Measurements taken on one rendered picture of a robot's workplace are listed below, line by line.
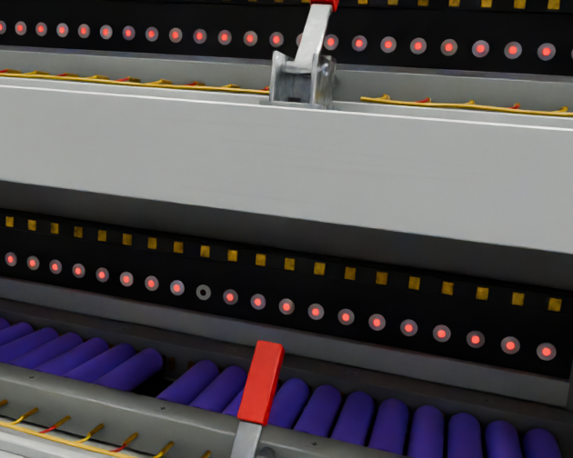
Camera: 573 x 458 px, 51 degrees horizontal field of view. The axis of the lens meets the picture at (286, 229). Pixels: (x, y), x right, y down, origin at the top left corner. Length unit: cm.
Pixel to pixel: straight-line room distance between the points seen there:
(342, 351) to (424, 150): 20
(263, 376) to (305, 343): 14
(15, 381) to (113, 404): 6
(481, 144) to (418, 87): 9
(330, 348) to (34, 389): 18
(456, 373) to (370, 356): 5
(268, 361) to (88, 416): 12
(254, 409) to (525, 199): 14
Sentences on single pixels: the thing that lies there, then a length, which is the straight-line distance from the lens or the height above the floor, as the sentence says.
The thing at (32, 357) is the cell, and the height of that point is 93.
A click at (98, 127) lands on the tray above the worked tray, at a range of 29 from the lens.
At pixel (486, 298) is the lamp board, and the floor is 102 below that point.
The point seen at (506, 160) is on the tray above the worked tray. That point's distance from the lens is 24.
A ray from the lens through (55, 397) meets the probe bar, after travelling 36.
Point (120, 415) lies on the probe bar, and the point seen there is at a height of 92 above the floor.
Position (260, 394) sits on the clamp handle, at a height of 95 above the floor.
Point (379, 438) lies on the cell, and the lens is 33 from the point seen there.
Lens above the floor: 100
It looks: 7 degrees up
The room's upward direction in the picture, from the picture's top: 10 degrees clockwise
